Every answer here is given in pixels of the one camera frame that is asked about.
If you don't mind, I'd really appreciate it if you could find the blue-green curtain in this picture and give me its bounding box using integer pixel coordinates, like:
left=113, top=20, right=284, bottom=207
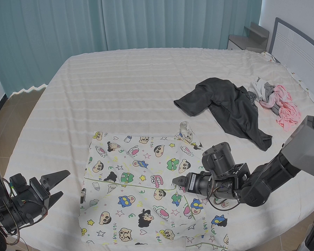
left=0, top=0, right=264, bottom=97

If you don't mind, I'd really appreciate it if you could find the bed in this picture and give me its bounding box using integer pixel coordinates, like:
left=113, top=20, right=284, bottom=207
left=1, top=17, right=314, bottom=251

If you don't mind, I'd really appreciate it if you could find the pile of clothes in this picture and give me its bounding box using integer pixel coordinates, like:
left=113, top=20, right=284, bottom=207
left=249, top=77, right=301, bottom=131

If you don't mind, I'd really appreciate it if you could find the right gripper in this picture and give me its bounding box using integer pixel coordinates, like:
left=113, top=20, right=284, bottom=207
left=172, top=172, right=221, bottom=199

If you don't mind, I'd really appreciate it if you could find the black T-shirt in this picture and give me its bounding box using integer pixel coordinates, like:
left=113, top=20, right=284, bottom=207
left=174, top=78, right=273, bottom=151

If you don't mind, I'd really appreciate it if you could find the white printed pyjama top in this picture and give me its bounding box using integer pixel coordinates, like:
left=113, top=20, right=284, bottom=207
left=78, top=121, right=229, bottom=251

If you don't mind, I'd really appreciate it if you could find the grey bedside table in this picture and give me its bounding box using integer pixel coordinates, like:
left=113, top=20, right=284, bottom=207
left=228, top=22, right=269, bottom=53

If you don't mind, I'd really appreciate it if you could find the black cable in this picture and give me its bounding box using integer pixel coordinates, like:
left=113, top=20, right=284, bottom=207
left=206, top=194, right=242, bottom=212

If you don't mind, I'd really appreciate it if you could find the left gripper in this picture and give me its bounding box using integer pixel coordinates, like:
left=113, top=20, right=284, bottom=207
left=3, top=170, right=71, bottom=233

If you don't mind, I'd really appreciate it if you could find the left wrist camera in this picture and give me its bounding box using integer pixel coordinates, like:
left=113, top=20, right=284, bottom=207
left=9, top=174, right=30, bottom=193

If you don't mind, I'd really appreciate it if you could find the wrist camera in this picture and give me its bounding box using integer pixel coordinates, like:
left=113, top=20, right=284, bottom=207
left=202, top=151, right=213, bottom=172
left=9, top=174, right=30, bottom=193

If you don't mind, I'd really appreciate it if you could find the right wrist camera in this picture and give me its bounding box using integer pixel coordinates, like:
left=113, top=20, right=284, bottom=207
left=202, top=151, right=213, bottom=172

